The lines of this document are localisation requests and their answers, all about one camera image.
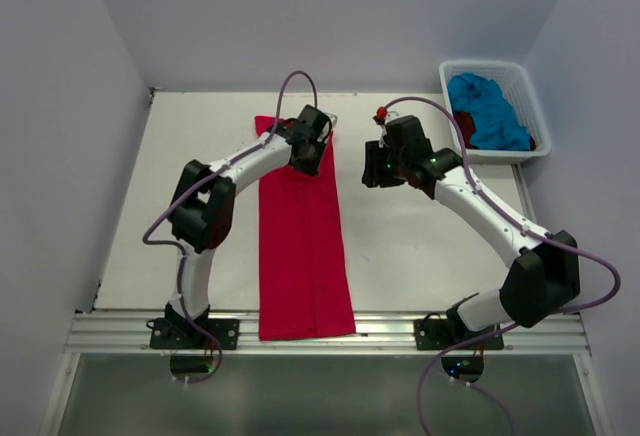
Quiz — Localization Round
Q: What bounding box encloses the blue t shirt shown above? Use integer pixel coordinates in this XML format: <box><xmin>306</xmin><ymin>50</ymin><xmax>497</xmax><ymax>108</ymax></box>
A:
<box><xmin>447</xmin><ymin>73</ymin><xmax>521</xmax><ymax>125</ymax></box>

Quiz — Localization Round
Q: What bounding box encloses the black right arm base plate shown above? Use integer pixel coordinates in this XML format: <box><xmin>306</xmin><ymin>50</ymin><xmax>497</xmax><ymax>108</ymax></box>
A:
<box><xmin>413</xmin><ymin>313</ymin><xmax>500</xmax><ymax>351</ymax></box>

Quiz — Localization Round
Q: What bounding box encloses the pink red t shirt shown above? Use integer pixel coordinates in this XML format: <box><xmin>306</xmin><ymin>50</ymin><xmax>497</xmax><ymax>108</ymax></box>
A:
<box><xmin>258</xmin><ymin>144</ymin><xmax>356</xmax><ymax>341</ymax></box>

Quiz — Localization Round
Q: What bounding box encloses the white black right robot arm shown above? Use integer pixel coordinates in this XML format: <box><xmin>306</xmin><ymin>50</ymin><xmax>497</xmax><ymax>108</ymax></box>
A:
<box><xmin>362</xmin><ymin>109</ymin><xmax>580</xmax><ymax>349</ymax></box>

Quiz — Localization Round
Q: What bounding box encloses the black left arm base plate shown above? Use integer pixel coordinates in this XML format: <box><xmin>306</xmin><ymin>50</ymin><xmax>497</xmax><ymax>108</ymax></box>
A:
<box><xmin>146</xmin><ymin>318</ymin><xmax>240</xmax><ymax>351</ymax></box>

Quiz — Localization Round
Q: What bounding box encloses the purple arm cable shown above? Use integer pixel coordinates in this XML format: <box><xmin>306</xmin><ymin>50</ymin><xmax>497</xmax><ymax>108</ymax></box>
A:
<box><xmin>142</xmin><ymin>70</ymin><xmax>319</xmax><ymax>385</ymax></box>
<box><xmin>382</xmin><ymin>95</ymin><xmax>622</xmax><ymax>436</ymax></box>

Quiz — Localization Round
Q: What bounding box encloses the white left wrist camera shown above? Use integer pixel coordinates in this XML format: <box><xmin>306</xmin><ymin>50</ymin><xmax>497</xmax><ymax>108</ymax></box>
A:
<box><xmin>326</xmin><ymin>113</ymin><xmax>338</xmax><ymax>132</ymax></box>

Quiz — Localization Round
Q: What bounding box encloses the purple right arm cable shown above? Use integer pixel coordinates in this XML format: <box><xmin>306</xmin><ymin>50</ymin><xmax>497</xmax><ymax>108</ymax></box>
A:
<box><xmin>382</xmin><ymin>95</ymin><xmax>622</xmax><ymax>436</ymax></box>

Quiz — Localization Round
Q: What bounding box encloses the aluminium mounting rail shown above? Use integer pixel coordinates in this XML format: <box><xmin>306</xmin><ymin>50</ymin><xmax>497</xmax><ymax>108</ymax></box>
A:
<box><xmin>64</xmin><ymin>308</ymin><xmax>589</xmax><ymax>356</ymax></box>

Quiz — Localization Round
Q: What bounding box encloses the dark red t shirt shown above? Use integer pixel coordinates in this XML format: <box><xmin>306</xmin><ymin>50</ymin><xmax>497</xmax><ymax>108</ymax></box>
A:
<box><xmin>454</xmin><ymin>111</ymin><xmax>537</xmax><ymax>151</ymax></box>

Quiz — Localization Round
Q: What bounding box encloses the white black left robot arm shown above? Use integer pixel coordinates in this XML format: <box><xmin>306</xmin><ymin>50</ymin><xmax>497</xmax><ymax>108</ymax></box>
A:
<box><xmin>153</xmin><ymin>105</ymin><xmax>337</xmax><ymax>349</ymax></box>

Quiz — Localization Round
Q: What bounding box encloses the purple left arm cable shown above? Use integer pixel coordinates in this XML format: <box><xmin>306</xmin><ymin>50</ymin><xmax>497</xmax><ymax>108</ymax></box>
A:
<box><xmin>142</xmin><ymin>70</ymin><xmax>319</xmax><ymax>385</ymax></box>

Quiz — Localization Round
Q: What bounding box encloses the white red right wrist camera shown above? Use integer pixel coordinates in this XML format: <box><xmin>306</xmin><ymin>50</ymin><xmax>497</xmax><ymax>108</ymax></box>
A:
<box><xmin>373</xmin><ymin>106</ymin><xmax>399</xmax><ymax>127</ymax></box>

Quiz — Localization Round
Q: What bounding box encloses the white plastic laundry basket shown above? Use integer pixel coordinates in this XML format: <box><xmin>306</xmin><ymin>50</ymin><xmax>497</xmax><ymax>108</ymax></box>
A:
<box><xmin>439</xmin><ymin>60</ymin><xmax>551</xmax><ymax>165</ymax></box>

